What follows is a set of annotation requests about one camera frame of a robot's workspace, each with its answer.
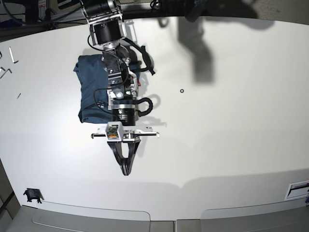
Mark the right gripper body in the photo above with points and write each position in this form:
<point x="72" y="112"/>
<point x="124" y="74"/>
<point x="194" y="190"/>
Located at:
<point x="124" y="114"/>

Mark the blue T-shirt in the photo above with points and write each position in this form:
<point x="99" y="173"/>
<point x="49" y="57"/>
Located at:
<point x="93" y="77"/>

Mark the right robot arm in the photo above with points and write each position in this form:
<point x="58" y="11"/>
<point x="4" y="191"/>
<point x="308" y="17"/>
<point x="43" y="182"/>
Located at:
<point x="110" y="83"/>

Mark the black plastic clip part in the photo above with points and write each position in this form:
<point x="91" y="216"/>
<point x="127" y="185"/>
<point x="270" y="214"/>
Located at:
<point x="33" y="194"/>

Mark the long silver hex key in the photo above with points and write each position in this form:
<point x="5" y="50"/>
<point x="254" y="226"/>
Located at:
<point x="14" y="61"/>

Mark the silver hex key pair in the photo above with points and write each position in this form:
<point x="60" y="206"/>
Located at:
<point x="4" y="71"/>

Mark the blue box in background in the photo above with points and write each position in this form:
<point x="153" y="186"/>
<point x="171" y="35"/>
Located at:
<point x="9" y="23"/>

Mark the right grey chair back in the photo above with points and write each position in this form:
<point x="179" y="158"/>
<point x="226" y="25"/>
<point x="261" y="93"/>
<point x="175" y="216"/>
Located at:
<point x="289" y="216"/>

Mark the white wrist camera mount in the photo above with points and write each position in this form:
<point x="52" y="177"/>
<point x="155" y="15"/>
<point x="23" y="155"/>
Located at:
<point x="116" y="132"/>

